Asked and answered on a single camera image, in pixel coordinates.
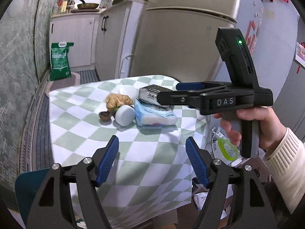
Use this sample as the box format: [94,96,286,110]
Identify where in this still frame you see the green rice bag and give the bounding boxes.
[50,42,74,81]

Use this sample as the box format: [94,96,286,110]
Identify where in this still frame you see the brown food scrap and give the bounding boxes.
[105,93,133,113]

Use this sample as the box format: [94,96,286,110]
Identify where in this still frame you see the oval floor mat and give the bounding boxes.
[45,72,81,97]

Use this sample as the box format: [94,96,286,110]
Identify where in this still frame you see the right hand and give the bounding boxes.
[214,107,286,153]

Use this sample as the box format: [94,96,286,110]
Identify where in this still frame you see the white round lid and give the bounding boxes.
[118,85,139,100]

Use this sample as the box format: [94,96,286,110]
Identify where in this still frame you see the white kitchen cabinet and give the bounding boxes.
[49,0,147,81]

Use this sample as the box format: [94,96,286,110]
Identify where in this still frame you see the dark blue chair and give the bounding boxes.
[15,168,49,226]

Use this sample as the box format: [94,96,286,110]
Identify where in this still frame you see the cream knit sleeve forearm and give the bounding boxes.
[264,128,304,214]

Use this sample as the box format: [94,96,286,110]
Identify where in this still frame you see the black tissue pack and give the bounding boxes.
[138,84,172,108]

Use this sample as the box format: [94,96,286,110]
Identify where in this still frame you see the condiment bottles on counter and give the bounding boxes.
[54,0,75,14]

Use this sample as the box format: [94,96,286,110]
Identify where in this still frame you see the black frying pan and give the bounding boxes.
[77,0,99,9]

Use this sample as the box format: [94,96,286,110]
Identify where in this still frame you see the patterned glass sliding door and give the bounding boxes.
[1,0,57,191]

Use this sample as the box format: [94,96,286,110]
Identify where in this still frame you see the trash bag with waste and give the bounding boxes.
[210,127,247,167]

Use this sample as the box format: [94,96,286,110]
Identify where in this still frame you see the blue white tissue pack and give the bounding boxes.
[134,100,178,126]

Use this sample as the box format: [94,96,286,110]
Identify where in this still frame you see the white plastic cup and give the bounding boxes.
[115,105,136,127]

